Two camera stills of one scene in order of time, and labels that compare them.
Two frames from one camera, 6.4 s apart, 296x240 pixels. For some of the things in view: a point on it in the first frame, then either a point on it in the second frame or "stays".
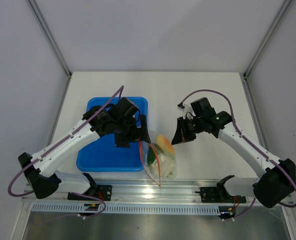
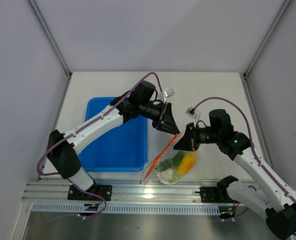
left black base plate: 104,192 stays
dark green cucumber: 151,154 to 173,162
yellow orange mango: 165,144 to 189,160
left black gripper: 140,134 to 166,122
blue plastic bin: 102,154 stays
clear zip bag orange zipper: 159,159 to 170,165
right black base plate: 219,194 stays
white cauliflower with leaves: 167,166 to 170,176
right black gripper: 181,135 to 189,141
